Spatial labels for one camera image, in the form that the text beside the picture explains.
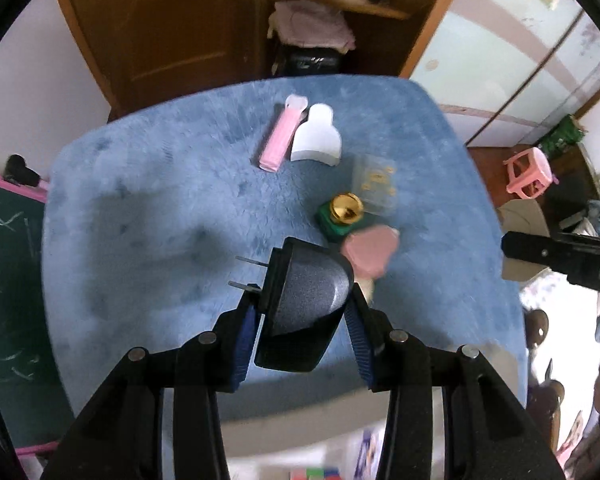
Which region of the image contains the black power adapter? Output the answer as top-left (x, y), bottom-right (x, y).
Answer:
top-left (230, 237), bottom-right (354, 373)

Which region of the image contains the green gold perfume bottle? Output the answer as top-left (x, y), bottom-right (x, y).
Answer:
top-left (314, 193), bottom-right (364, 243)

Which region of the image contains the clear box with gold studs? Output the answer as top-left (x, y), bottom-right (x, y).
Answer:
top-left (351, 154), bottom-right (398, 216)

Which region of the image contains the clear plastic packet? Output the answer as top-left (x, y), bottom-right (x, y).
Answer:
top-left (352, 428), bottom-right (384, 480)

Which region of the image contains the multicolour puzzle cube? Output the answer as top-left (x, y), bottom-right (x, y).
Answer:
top-left (289, 467), bottom-right (342, 480)

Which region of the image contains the pink round compact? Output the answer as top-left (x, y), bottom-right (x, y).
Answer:
top-left (340, 224), bottom-right (400, 280)

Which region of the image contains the brown wooden bedpost knob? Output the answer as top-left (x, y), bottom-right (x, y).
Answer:
top-left (524, 309), bottom-right (550, 350)

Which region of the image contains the pink plastic stool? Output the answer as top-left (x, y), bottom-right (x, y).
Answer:
top-left (503, 148), bottom-right (559, 200)

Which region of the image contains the white plastic bin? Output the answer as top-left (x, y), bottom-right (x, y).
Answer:
top-left (222, 390), bottom-right (389, 479)

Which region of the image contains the blue fuzzy table cover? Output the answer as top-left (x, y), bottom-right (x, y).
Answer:
top-left (42, 76), bottom-right (527, 411)

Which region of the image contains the pink flat stick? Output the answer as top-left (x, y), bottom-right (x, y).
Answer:
top-left (258, 94), bottom-right (309, 172)

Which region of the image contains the white bottle-shaped object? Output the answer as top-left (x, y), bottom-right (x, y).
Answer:
top-left (290, 103), bottom-right (342, 167)

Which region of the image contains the sliding wardrobe door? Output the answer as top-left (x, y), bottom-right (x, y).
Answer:
top-left (411, 0), bottom-right (600, 148)

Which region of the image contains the black chalkboard clip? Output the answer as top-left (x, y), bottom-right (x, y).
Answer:
top-left (3, 154), bottom-right (41, 188)

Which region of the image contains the pink folded cloth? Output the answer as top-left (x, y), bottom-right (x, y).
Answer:
top-left (266, 0), bottom-right (356, 54)

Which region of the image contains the brown wooden cabinet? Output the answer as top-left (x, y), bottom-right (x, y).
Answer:
top-left (58, 0), bottom-right (452, 118)

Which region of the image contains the green chalkboard pink frame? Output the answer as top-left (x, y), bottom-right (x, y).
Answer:
top-left (0, 177), bottom-right (73, 448)

